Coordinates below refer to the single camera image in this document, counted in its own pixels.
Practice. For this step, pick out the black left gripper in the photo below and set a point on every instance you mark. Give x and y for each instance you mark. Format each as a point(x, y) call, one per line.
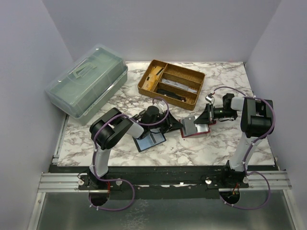
point(168, 120)

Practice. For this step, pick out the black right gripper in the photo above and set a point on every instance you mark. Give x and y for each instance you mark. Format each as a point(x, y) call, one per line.
point(208, 113)

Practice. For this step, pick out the black VIP credit card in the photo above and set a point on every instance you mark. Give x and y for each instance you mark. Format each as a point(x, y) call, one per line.
point(189, 128)

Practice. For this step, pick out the red leather card holder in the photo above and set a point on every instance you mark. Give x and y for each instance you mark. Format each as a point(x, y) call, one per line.
point(201, 129)

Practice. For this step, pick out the black leather card holder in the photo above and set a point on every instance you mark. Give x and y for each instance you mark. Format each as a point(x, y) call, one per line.
point(151, 140)

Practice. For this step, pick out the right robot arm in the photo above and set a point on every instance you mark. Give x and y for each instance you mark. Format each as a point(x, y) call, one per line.
point(257, 122)

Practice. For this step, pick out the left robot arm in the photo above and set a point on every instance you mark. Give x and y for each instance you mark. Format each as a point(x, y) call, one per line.
point(108, 130)

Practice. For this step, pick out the black cards in tray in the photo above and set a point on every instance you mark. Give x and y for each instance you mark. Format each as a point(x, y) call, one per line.
point(166, 93)

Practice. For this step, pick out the white cards in tray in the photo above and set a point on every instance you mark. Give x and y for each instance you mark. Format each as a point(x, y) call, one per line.
point(179, 85)

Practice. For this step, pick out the gold cards in tray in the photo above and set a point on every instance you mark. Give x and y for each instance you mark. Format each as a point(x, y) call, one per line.
point(152, 77)

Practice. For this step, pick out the woven wicker organizer tray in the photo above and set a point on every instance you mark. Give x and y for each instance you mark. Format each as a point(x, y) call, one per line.
point(193, 79)

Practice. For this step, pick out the green plastic storage box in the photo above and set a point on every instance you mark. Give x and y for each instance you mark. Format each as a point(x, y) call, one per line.
point(86, 86)

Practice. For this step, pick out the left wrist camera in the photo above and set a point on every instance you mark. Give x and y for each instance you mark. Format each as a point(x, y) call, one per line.
point(160, 104)

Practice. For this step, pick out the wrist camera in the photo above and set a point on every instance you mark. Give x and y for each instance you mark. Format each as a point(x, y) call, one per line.
point(160, 104)
point(210, 98)

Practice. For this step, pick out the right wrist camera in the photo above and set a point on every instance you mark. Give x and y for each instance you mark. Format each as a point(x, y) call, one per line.
point(210, 98)

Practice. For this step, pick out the black mounting base rail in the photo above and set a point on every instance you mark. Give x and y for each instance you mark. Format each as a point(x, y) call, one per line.
point(175, 182)

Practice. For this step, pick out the aluminium extrusion rail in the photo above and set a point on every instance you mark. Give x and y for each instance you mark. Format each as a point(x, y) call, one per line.
point(59, 183)

